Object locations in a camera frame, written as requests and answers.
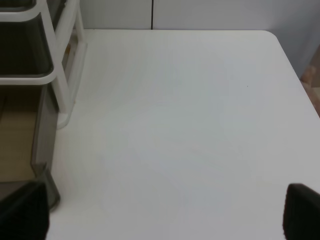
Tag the smoky drawer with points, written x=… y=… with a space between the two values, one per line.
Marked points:
x=24 y=50
x=28 y=127
x=16 y=5

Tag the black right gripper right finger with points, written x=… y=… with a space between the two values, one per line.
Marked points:
x=301 y=216

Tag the smoky middle drawer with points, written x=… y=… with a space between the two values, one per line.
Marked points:
x=24 y=50

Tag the smoky bottom drawer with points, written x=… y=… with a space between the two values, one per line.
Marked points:
x=28 y=127

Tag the white drawer cabinet frame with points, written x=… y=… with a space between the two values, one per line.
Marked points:
x=64 y=32

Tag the smoky top drawer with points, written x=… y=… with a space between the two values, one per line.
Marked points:
x=16 y=5

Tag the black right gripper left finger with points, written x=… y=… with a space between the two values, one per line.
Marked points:
x=24 y=214

